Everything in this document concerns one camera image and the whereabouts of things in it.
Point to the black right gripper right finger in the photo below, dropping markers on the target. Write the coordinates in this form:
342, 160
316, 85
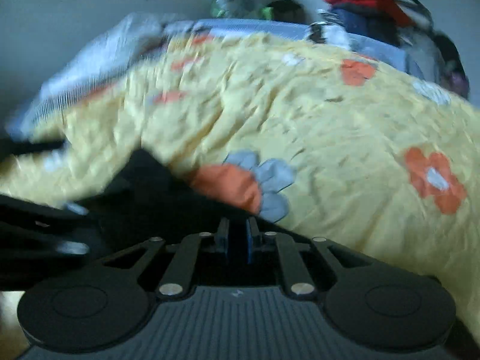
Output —
367, 301

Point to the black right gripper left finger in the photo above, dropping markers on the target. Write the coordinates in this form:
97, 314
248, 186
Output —
108, 300

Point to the black pants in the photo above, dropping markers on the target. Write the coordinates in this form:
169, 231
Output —
150, 194

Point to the yellow floral bedspread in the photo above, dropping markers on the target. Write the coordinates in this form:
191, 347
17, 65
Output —
319, 139

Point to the white crumpled blanket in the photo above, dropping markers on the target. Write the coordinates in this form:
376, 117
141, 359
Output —
105, 57

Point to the blue striped mattress sheet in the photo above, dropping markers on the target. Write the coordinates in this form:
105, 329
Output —
285, 30

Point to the pile of clothes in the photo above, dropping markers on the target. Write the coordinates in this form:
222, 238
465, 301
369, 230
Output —
400, 33

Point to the dark bag on floor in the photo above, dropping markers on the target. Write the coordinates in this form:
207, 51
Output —
288, 11

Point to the green plastic chair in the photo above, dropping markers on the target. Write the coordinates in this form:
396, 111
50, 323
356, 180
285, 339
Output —
251, 11

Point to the floral pillow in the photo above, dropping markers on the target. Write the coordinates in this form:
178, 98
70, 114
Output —
236, 2

